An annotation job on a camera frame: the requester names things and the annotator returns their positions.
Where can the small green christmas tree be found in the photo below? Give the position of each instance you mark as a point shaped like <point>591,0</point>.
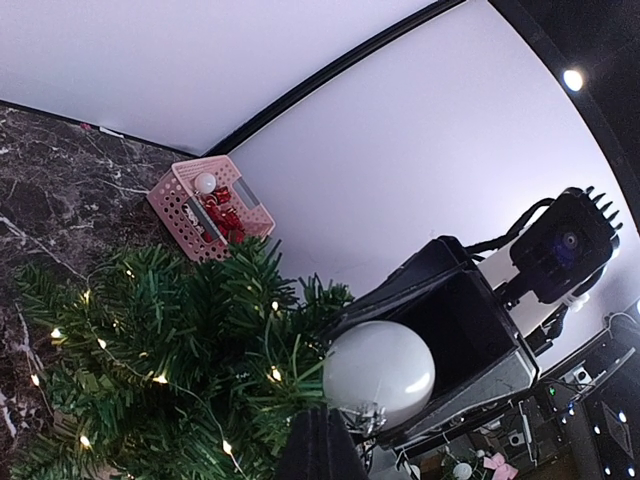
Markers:
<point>170,369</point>

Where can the red ornaments in basket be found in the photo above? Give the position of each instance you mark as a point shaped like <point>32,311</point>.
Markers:
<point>223,215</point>

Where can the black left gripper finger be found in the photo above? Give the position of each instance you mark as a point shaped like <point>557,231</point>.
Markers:
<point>319,447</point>

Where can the pink plastic basket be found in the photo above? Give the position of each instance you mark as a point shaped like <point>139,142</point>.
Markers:
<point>181,212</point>

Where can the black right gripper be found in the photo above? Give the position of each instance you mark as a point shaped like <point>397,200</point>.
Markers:
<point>482,363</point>

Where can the white ball ornament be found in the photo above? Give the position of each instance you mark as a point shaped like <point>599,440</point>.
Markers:
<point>204,183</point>
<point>380,364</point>

